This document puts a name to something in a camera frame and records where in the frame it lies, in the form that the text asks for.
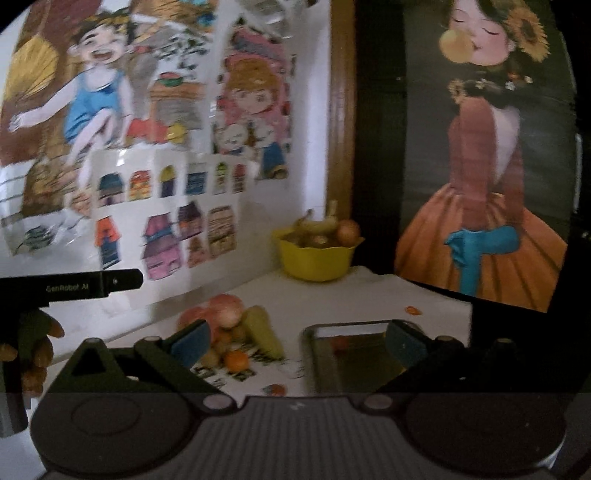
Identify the large red apple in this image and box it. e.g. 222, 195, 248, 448
208, 294, 245, 329

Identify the small yellow-green fruit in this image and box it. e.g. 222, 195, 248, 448
199, 348, 221, 369

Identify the small orange tangerine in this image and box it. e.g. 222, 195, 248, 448
223, 350, 249, 374

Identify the metal tray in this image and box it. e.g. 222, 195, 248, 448
301, 321, 404, 395

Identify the yellow fruit bowl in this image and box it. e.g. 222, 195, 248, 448
273, 227, 363, 283

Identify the brown onion in bowl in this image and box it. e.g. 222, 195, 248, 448
335, 219, 360, 248

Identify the house drawings paper sheet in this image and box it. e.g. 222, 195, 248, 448
90, 148, 257, 309

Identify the banana in yellow bowl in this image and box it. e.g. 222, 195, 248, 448
294, 200, 339, 236

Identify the girl painting poster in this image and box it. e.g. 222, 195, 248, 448
394, 1, 577, 312

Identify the cartoon boy drawing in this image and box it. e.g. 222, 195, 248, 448
1, 1, 218, 221

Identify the cartoon girl drawing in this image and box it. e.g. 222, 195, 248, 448
213, 17, 291, 180

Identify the brown wooden frame post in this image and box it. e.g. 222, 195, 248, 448
327, 0, 356, 219

